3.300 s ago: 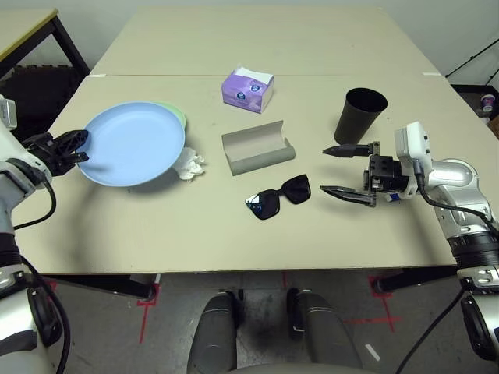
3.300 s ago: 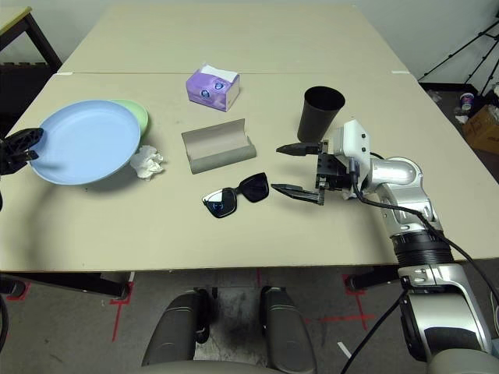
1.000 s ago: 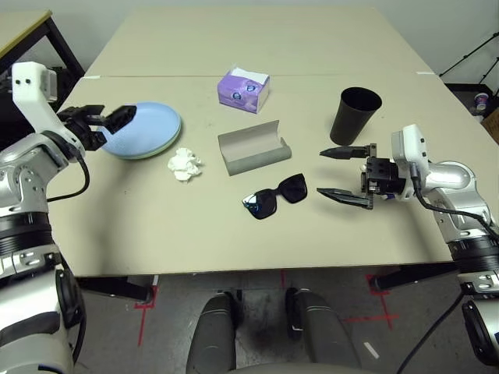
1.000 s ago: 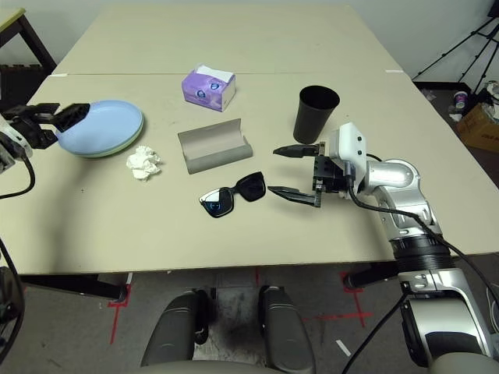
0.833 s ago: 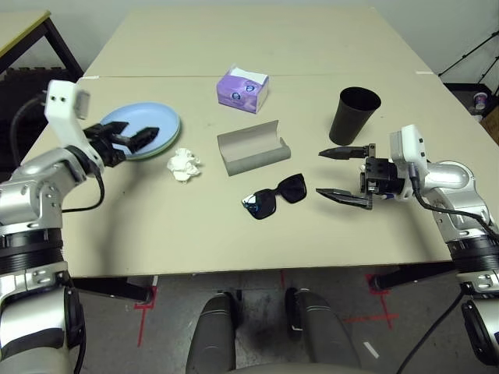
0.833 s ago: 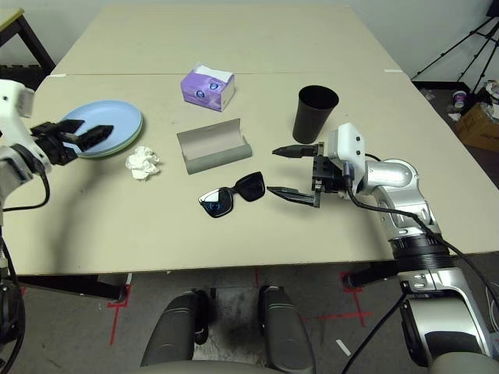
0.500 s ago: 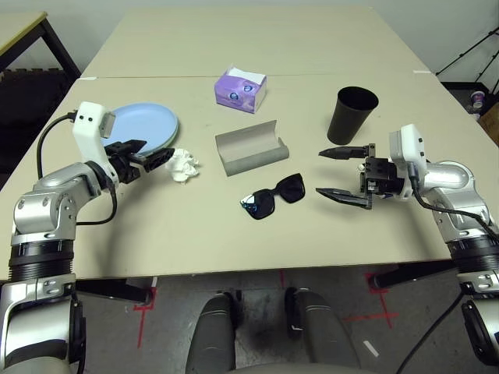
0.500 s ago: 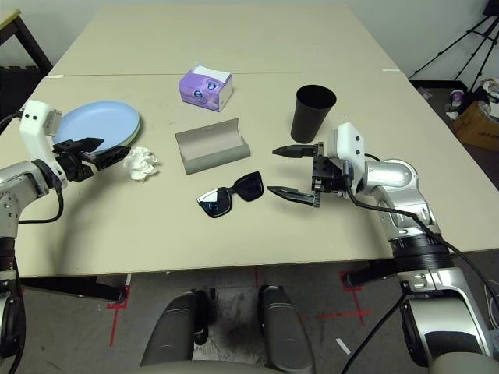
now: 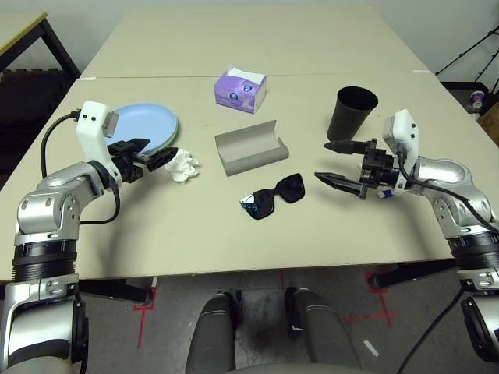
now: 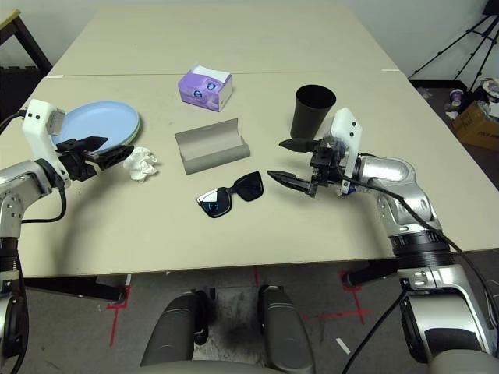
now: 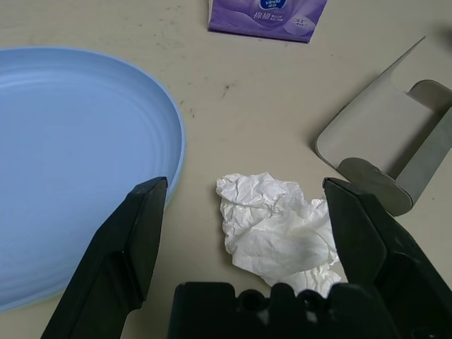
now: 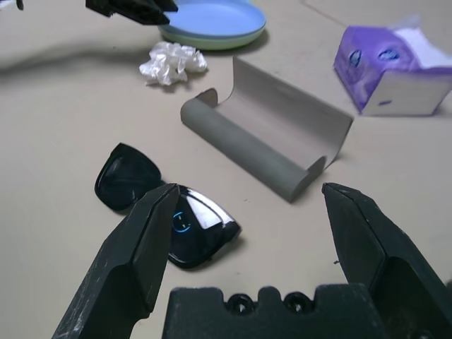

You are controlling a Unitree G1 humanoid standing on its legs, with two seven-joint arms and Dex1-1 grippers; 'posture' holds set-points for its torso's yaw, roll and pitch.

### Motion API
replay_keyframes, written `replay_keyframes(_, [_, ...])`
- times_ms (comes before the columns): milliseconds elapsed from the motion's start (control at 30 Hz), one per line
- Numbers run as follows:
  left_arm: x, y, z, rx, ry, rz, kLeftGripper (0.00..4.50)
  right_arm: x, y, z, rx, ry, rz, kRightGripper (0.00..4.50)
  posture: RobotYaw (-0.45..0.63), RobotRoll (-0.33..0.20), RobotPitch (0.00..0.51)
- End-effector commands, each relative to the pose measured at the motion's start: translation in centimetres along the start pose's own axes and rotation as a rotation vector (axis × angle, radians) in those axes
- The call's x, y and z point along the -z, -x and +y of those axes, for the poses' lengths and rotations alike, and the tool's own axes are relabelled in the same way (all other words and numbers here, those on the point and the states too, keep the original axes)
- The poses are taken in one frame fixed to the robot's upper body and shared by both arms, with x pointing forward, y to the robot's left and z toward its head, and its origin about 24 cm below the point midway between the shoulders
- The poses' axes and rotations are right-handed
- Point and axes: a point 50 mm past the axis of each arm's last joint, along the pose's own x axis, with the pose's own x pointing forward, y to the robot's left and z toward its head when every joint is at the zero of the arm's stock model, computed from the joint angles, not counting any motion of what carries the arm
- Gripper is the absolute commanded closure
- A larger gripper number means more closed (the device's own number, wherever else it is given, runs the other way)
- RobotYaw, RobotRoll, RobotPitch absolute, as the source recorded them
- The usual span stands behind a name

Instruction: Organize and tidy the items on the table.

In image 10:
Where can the cardboard box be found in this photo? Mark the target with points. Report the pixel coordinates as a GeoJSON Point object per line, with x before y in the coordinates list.
{"type": "Point", "coordinates": [479, 128]}

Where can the black cup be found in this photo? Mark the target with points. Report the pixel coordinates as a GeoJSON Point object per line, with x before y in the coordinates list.
{"type": "Point", "coordinates": [308, 117]}

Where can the green plate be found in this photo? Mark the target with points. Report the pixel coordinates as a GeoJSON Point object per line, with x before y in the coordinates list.
{"type": "Point", "coordinates": [139, 126]}

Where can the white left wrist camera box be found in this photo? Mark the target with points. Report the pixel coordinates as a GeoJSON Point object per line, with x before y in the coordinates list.
{"type": "Point", "coordinates": [37, 128]}

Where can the grey robot leg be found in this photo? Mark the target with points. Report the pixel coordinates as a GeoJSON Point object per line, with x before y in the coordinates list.
{"type": "Point", "coordinates": [175, 327]}
{"type": "Point", "coordinates": [286, 331]}

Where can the grey robot left leg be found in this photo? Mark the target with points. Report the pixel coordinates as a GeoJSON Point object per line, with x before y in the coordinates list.
{"type": "Point", "coordinates": [175, 327]}

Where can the blue plate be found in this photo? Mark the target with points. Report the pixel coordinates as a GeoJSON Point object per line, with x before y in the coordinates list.
{"type": "Point", "coordinates": [109, 121]}

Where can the purple tissue box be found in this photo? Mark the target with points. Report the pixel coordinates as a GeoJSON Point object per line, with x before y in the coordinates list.
{"type": "Point", "coordinates": [195, 89]}

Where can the black-framed side table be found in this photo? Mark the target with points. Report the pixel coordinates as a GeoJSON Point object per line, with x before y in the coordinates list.
{"type": "Point", "coordinates": [8, 17]}

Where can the white tape strip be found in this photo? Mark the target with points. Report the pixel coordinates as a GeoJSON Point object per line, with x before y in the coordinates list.
{"type": "Point", "coordinates": [390, 70]}
{"type": "Point", "coordinates": [54, 76]}

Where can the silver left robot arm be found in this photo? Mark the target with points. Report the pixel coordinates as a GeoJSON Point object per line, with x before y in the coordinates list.
{"type": "Point", "coordinates": [19, 183]}

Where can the black table foot bar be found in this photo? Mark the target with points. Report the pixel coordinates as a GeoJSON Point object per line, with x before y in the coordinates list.
{"type": "Point", "coordinates": [370, 274]}
{"type": "Point", "coordinates": [78, 286]}

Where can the black tripod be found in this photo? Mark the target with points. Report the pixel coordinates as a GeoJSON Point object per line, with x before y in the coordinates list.
{"type": "Point", "coordinates": [444, 50]}

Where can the white floor tape piece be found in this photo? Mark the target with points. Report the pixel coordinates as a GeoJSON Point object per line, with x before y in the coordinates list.
{"type": "Point", "coordinates": [342, 345]}

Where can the black sunglasses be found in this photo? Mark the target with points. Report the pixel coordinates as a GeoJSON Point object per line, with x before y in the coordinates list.
{"type": "Point", "coordinates": [249, 187]}

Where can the grey robot right leg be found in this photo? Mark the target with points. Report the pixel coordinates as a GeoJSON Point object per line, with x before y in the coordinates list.
{"type": "Point", "coordinates": [286, 331]}

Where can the white tissue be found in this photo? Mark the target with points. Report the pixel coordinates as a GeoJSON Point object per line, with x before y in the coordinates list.
{"type": "Point", "coordinates": [140, 163]}

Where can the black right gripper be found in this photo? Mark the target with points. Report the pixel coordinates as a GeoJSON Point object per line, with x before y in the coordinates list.
{"type": "Point", "coordinates": [325, 163]}

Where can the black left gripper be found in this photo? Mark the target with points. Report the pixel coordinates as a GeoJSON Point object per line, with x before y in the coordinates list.
{"type": "Point", "coordinates": [78, 163]}

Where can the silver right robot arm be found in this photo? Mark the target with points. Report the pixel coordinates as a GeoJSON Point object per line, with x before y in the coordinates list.
{"type": "Point", "coordinates": [393, 175]}

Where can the purple white cup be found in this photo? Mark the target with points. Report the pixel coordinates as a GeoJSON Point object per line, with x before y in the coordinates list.
{"type": "Point", "coordinates": [457, 97]}

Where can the grey glasses case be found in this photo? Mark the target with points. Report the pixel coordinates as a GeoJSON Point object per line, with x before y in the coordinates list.
{"type": "Point", "coordinates": [210, 144]}

